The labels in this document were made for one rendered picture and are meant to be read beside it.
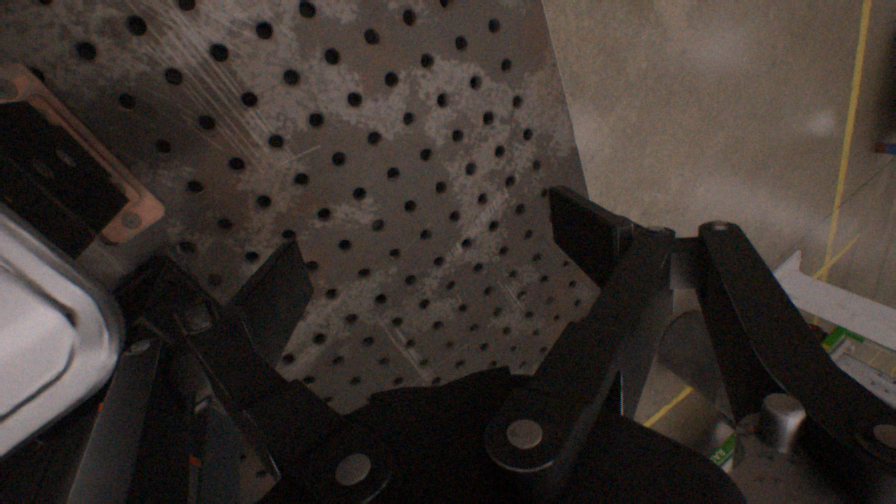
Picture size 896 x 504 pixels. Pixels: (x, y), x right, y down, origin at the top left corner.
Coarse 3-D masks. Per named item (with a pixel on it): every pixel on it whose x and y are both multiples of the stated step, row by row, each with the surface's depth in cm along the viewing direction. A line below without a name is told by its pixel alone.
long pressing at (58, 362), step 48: (0, 240) 14; (48, 240) 16; (0, 288) 15; (48, 288) 16; (96, 288) 17; (0, 336) 15; (48, 336) 16; (96, 336) 17; (0, 384) 16; (48, 384) 16; (96, 384) 17; (0, 432) 16
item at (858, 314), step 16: (800, 256) 264; (784, 272) 262; (800, 272) 268; (784, 288) 259; (800, 288) 251; (816, 288) 247; (832, 288) 242; (800, 304) 255; (816, 304) 244; (832, 304) 235; (848, 304) 230; (864, 304) 226; (880, 304) 222; (832, 320) 240; (848, 320) 230; (864, 320) 221; (880, 320) 216; (880, 336) 218
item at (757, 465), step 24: (768, 408) 6; (792, 408) 6; (744, 432) 7; (768, 432) 6; (792, 432) 6; (744, 456) 6; (768, 456) 6; (792, 456) 6; (744, 480) 6; (768, 480) 6; (792, 480) 6; (816, 480) 6
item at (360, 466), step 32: (192, 320) 13; (224, 352) 11; (256, 352) 11; (224, 384) 10; (256, 384) 9; (288, 384) 8; (256, 416) 8; (288, 416) 7; (320, 416) 7; (256, 448) 10; (288, 448) 7; (320, 448) 6; (352, 448) 6; (384, 448) 6; (320, 480) 6; (352, 480) 5; (384, 480) 5
